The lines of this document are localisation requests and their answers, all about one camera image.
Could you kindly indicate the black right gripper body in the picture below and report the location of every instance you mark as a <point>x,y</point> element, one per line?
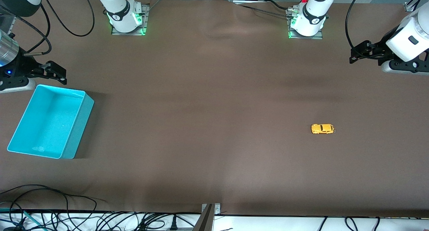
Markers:
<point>20,66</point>

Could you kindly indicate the yellow beetle toy car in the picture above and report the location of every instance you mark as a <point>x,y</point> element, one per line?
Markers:
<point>323,129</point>

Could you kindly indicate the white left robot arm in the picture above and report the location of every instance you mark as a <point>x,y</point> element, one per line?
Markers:
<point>313,10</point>

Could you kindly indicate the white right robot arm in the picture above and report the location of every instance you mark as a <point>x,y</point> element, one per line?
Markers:
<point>120,10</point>

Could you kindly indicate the teal plastic storage bin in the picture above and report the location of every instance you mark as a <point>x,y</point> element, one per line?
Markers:
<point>47,124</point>

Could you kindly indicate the brown table cover sheet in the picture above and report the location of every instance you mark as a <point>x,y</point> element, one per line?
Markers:
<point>214,90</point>

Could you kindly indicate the black power plug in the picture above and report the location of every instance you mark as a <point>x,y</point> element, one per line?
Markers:
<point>173,223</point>

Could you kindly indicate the aluminium frame rail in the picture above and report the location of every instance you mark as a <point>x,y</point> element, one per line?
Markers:
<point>11,25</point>
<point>409,6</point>

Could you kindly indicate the grey left arm base plate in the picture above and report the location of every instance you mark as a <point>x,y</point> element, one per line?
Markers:
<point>293,35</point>

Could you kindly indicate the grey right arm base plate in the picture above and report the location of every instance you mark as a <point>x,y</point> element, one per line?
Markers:
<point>144,23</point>

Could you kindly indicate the grey metal camera mount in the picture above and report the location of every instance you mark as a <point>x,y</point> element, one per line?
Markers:
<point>207,217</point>

